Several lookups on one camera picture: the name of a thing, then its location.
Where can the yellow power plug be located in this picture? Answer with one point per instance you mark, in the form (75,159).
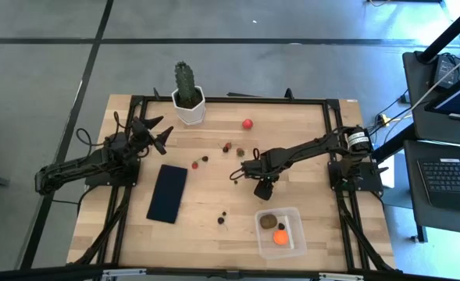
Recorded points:
(384,117)

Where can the black aluminium table frame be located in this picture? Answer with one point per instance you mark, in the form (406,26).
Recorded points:
(233,100)

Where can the black power adapter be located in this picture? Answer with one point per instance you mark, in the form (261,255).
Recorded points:
(444,70)

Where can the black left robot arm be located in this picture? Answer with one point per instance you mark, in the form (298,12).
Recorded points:
(77,168)

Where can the black computer keyboard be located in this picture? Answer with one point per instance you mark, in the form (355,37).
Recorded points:
(448,183)

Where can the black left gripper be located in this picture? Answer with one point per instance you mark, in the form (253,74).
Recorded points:
(141,138)

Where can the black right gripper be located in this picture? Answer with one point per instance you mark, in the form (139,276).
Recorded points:
(262,166)

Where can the clear plastic tupperware container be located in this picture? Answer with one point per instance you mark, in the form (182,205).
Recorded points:
(297,250)

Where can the red toy strawberry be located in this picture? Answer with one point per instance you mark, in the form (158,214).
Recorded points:
(194,165)

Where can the orange toy fruit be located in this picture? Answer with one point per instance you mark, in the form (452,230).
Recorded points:
(280,237)

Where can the white plant pot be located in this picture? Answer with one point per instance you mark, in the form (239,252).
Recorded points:
(190,117)

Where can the brown toy kiwi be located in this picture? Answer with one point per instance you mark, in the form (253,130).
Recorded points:
(268,221)

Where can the black slanted beam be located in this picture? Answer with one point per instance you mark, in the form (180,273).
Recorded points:
(393,146)

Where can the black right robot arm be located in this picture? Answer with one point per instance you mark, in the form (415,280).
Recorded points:
(311,146)

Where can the large dark toy cherry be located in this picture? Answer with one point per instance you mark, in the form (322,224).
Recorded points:
(221,220)

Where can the dark toy plum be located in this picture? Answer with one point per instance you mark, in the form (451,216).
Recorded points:
(281,226)

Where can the dark blue cloth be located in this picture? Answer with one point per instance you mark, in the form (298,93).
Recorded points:
(167,193)

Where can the tall green cactus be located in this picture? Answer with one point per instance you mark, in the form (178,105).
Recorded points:
(184,82)

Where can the red strawberry large green leaf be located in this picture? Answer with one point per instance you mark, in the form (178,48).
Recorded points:
(240,152)

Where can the black diagonal pole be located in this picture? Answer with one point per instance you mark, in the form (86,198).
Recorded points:
(448,33)

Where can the red toy apple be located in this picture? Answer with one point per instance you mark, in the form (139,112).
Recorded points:
(247,124)

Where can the black crossbeam silver brackets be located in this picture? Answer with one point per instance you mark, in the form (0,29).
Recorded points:
(229,274)

